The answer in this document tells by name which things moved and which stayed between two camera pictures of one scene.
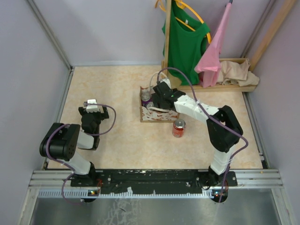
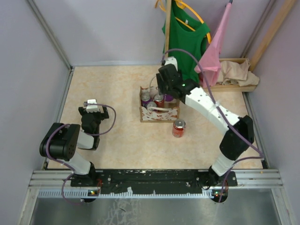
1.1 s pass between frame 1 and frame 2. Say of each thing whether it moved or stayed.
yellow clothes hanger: stayed
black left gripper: stayed
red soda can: stayed
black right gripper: moved
